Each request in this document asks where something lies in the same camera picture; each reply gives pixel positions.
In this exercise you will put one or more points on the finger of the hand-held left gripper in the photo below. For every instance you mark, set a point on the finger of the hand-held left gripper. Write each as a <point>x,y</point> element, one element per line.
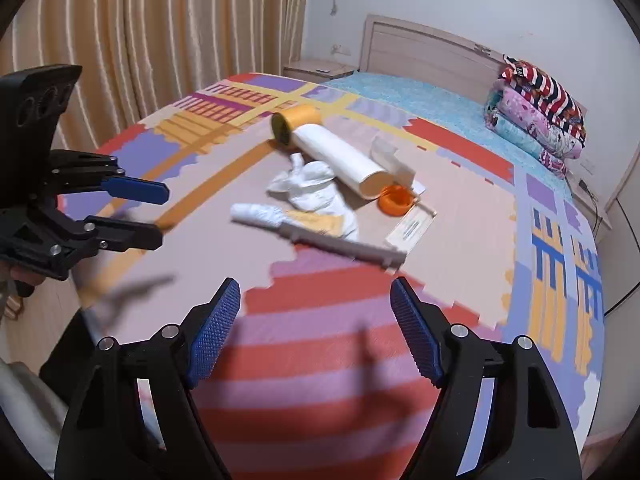
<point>127,235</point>
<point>137,190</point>

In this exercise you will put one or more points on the beige flat stick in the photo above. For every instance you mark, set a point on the beige flat stick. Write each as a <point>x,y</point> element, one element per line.
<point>345,247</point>

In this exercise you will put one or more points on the pink printed folded quilt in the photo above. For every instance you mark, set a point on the pink printed folded quilt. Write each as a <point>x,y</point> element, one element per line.
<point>525,125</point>

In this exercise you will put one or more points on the light wooden headboard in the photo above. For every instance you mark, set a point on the light wooden headboard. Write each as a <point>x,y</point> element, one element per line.
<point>425,42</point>

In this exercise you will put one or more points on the yellow tape roll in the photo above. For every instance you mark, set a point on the yellow tape roll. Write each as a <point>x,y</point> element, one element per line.
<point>300,115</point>

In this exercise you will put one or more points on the grey cloth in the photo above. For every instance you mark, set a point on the grey cloth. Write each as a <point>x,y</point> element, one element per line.
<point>25,410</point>

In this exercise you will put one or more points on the yellow wrapper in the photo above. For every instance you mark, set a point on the yellow wrapper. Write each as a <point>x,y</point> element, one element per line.
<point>320,221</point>

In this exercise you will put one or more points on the striped folded blanket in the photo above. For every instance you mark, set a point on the striped folded blanket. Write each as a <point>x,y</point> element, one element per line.
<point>545,87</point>

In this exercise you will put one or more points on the orange bottle cap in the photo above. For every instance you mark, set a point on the orange bottle cap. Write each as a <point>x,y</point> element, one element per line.
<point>395,201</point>

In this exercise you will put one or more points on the colourful patterned blanket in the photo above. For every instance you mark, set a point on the colourful patterned blanket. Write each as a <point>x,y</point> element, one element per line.
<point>450,260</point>

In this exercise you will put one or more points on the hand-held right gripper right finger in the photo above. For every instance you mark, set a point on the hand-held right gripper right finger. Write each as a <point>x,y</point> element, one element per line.
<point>416,332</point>

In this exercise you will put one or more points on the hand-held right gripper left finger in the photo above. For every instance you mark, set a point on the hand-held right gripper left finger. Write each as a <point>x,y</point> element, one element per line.
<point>214,332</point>

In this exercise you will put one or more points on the white paper cup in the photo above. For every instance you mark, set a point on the white paper cup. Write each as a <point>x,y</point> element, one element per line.
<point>335,152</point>

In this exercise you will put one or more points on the light wooden nightstand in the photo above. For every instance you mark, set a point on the light wooden nightstand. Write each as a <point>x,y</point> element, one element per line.
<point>315,67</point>
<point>592,210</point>

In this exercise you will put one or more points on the crumpled white tissue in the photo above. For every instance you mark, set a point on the crumpled white tissue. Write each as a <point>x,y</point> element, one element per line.
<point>310,185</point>

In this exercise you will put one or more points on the rolled white tissue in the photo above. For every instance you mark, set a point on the rolled white tissue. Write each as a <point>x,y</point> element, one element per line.
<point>255,214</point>

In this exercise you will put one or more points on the white wall socket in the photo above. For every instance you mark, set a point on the white wall socket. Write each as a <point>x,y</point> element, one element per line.
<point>590,165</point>
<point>342,50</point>

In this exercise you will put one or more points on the blue patterned bedsheet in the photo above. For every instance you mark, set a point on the blue patterned bedsheet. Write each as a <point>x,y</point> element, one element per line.
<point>440,105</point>

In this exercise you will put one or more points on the person's left hand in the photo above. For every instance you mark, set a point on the person's left hand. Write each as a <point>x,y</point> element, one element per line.
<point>17,276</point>

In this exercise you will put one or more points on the flat paper packet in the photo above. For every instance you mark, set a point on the flat paper packet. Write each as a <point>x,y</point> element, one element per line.
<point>412,230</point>

